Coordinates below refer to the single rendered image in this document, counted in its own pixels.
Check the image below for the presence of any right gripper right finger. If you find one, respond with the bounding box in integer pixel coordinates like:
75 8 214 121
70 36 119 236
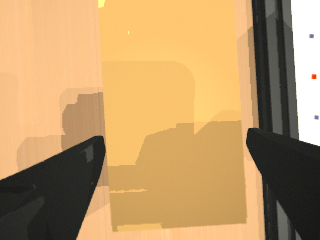
246 128 320 240

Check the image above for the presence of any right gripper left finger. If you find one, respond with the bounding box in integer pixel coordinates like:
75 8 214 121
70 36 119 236
0 136 106 240

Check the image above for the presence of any tan cardboard box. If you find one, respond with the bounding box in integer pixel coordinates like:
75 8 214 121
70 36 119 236
98 0 248 232

